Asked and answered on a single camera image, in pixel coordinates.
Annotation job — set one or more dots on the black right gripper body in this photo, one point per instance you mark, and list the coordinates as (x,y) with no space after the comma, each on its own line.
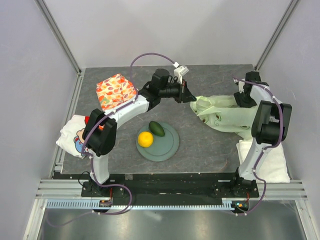
(243,101)

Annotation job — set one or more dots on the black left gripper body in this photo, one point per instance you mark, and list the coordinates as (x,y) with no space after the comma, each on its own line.
(179,91)

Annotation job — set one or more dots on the light green plastic bag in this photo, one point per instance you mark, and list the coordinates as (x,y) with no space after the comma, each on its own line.
(222,113)

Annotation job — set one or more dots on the green fake avocado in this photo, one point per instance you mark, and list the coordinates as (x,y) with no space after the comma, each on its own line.
(156,128)

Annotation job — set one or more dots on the yellow fake orange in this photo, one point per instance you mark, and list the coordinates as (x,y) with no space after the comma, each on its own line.
(145,139)

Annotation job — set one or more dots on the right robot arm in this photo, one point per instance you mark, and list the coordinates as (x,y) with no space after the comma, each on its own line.
(270,124)

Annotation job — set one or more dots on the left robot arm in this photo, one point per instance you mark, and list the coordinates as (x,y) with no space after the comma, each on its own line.
(101,130)

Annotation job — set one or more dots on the teal round plate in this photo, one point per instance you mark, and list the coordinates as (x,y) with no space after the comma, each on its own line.
(163,147)

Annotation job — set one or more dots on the floral orange folded cloth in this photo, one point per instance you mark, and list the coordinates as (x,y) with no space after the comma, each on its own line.
(114,91)

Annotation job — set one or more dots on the white folded towel right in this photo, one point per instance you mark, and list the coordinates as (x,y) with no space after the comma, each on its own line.
(274,167)

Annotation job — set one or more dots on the white folded towel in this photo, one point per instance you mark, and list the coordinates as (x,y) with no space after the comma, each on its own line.
(67,135)
(274,167)

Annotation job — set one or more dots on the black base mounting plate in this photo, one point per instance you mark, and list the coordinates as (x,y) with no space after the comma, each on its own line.
(215,185)

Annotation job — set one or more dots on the colourful printed cloth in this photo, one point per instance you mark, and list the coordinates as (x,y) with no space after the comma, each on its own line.
(78,139)

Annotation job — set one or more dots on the white folded towel left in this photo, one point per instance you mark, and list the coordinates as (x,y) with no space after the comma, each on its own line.
(67,135)

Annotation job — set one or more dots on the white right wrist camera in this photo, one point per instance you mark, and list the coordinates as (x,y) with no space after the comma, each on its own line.
(240,82)

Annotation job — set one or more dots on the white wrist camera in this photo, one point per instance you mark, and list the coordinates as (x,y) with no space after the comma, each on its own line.
(240,82)
(180,71)

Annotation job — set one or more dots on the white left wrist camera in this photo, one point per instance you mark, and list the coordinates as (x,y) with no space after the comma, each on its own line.
(180,71)

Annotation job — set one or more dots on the aluminium frame post right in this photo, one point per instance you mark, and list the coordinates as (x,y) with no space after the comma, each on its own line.
(277,33)

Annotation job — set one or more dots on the aluminium frame post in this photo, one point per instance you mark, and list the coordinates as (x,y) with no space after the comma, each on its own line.
(277,33)
(58,34)

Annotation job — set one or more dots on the slotted grey cable duct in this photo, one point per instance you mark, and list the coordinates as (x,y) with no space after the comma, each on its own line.
(89,204)

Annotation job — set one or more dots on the aluminium frame post left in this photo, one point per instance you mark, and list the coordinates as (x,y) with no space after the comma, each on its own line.
(58,34)

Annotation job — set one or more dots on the aluminium front rail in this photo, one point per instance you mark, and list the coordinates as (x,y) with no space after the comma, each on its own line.
(71,189)

